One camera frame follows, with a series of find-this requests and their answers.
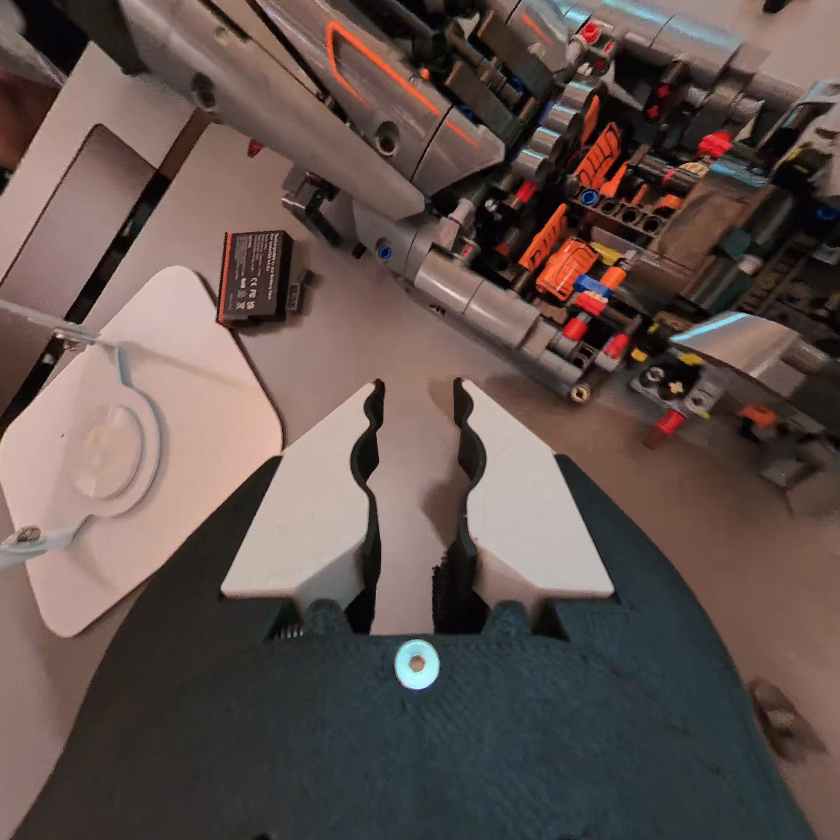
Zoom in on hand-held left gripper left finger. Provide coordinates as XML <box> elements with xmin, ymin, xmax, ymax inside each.
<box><xmin>220</xmin><ymin>379</ymin><xmax>387</xmax><ymax>614</ymax></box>

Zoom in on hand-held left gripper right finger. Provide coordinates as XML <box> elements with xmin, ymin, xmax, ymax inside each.
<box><xmin>453</xmin><ymin>377</ymin><xmax>616</xmax><ymax>614</ymax></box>

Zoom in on grey toy brick car model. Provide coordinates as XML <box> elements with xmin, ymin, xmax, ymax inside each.
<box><xmin>59</xmin><ymin>0</ymin><xmax>840</xmax><ymax>519</ymax></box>

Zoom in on pale booklet stand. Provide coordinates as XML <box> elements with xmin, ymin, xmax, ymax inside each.
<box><xmin>0</xmin><ymin>264</ymin><xmax>284</xmax><ymax>639</ymax></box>

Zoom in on black battery pack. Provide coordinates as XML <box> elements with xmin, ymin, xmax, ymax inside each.
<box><xmin>215</xmin><ymin>230</ymin><xmax>312</xmax><ymax>329</ymax></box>

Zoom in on small grey toy brick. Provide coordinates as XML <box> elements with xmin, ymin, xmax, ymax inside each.
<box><xmin>748</xmin><ymin>679</ymin><xmax>828</xmax><ymax>762</ymax></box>

